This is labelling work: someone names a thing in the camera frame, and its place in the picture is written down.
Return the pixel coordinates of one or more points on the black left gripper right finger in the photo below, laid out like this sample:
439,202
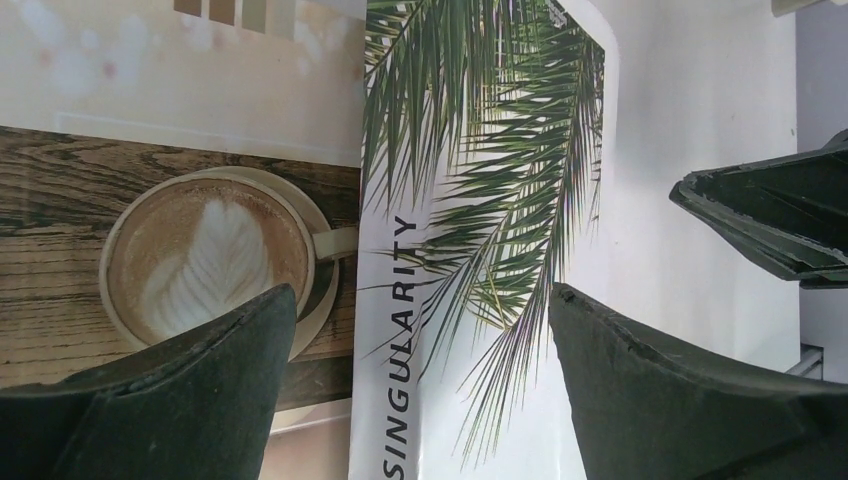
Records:
647,405

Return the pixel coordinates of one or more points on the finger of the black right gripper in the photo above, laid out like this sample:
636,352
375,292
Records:
786,215

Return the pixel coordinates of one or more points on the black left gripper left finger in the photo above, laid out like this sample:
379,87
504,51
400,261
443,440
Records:
196,406

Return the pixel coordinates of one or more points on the coffee cover book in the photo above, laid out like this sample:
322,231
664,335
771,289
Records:
165,162

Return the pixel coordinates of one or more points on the palm leaf cover book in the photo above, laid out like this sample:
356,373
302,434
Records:
486,124

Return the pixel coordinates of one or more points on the aluminium frame rail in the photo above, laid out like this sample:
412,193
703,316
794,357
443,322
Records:
810,364

